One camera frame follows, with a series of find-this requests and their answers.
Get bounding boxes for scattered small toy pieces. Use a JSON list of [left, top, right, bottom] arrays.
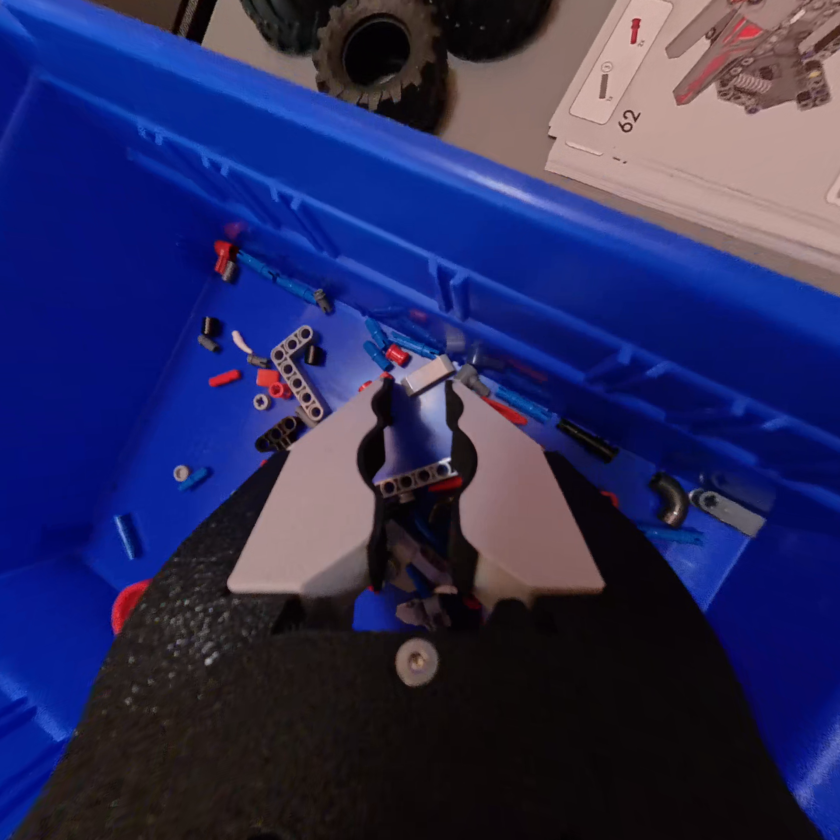
[[172, 315, 706, 631]]

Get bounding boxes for red toy wheel hub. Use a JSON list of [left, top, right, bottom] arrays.
[[110, 579, 154, 636]]

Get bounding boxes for open toy instruction booklet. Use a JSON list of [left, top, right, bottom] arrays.
[[545, 0, 840, 275]]

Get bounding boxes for black toy tube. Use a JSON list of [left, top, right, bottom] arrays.
[[556, 419, 620, 463]]

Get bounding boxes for grey L-shaped toy beam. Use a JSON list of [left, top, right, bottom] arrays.
[[270, 325, 328, 421]]

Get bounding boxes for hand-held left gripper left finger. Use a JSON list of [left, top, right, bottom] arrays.
[[227, 379, 396, 598]]

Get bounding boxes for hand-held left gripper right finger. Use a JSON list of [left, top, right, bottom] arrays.
[[448, 379, 606, 606]]

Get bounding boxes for blue plastic storage bin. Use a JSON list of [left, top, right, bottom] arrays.
[[0, 0, 840, 840]]

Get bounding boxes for dark object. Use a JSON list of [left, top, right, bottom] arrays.
[[171, 0, 219, 44]]

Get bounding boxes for light grey toy tile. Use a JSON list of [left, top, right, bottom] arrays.
[[402, 354, 456, 397]]

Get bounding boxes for black bent toy beam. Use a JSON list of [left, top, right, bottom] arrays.
[[255, 415, 307, 454]]

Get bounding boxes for grey straight toy beam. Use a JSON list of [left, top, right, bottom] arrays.
[[374, 457, 455, 498]]

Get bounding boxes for black toy tire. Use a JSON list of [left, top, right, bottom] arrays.
[[443, 0, 553, 64], [239, 0, 345, 59], [314, 0, 455, 134]]

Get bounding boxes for dark grey toy elbow pipe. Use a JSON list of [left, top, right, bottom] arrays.
[[649, 471, 690, 528]]

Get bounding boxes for grey flat toy piece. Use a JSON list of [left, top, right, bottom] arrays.
[[689, 487, 767, 538]]

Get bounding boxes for long blue toy axle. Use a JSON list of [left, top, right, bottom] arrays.
[[235, 251, 334, 314]]

